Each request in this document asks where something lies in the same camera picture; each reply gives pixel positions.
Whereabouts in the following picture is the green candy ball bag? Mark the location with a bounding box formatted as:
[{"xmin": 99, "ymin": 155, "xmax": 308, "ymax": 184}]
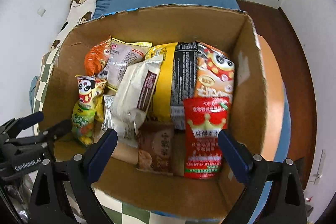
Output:
[{"xmin": 71, "ymin": 101, "xmax": 96, "ymax": 147}]

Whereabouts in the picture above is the yellow panda snack bag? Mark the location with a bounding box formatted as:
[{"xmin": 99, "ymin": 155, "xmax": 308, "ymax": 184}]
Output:
[{"xmin": 76, "ymin": 75, "xmax": 107, "ymax": 122}]

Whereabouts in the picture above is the brown snack packet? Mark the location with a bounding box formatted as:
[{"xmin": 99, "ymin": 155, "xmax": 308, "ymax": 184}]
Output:
[{"xmin": 137, "ymin": 123, "xmax": 174, "ymax": 174}]

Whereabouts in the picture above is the clear white snack packet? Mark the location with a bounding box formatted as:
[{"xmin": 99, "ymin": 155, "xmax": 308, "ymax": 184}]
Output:
[{"xmin": 97, "ymin": 38, "xmax": 152, "ymax": 90}]

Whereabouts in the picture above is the yellow black noodle bag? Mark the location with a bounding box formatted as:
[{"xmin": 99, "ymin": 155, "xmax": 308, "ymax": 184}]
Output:
[{"xmin": 146, "ymin": 42, "xmax": 198, "ymax": 130}]

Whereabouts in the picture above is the red snack packet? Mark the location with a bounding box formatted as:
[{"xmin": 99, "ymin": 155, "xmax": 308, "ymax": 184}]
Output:
[{"xmin": 183, "ymin": 97, "xmax": 230, "ymax": 179}]

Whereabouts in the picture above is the cardboard box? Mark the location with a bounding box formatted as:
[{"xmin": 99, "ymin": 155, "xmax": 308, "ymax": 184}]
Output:
[{"xmin": 39, "ymin": 5, "xmax": 269, "ymax": 220}]

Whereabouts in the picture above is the green checkered mat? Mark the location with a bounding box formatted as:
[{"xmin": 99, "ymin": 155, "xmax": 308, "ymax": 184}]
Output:
[{"xmin": 33, "ymin": 48, "xmax": 187, "ymax": 223}]

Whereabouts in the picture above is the orange panda snack bag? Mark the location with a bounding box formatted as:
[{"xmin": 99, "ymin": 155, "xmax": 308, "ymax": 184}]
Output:
[{"xmin": 194, "ymin": 42, "xmax": 235, "ymax": 103}]

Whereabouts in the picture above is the wall socket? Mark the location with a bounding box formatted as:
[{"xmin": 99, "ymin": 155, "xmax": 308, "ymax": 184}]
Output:
[{"xmin": 37, "ymin": 7, "xmax": 46, "ymax": 17}]

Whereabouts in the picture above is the bear print pillow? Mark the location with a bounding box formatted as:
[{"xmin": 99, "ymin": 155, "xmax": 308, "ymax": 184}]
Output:
[{"xmin": 51, "ymin": 0, "xmax": 97, "ymax": 50}]

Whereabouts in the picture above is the white printed snack bag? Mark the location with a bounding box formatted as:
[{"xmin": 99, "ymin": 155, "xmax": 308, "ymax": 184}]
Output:
[{"xmin": 101, "ymin": 56, "xmax": 163, "ymax": 148}]

